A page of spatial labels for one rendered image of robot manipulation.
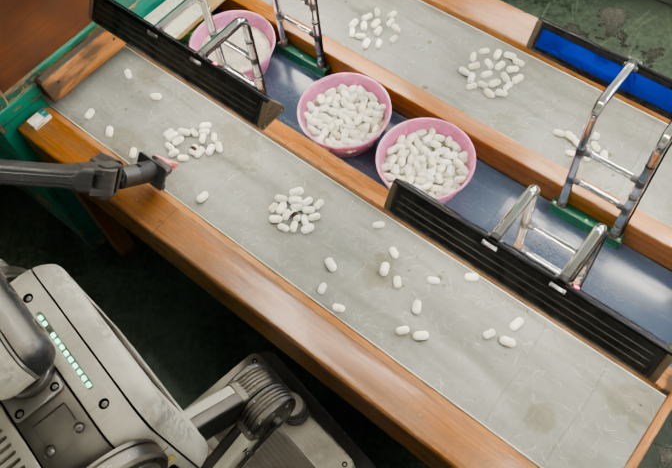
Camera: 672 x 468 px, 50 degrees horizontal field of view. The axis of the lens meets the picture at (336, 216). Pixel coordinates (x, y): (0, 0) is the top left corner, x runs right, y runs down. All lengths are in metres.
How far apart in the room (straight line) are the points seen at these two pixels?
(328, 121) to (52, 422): 1.28
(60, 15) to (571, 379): 1.66
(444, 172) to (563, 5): 1.65
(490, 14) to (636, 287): 0.91
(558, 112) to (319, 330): 0.91
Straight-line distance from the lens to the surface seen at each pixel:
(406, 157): 2.01
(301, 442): 1.97
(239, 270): 1.84
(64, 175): 1.79
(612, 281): 1.95
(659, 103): 1.77
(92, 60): 2.30
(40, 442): 1.06
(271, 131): 2.05
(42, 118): 2.27
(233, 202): 1.97
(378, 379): 1.69
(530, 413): 1.72
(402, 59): 2.21
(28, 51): 2.24
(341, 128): 2.07
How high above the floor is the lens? 2.38
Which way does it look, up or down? 60 degrees down
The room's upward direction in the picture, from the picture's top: 9 degrees counter-clockwise
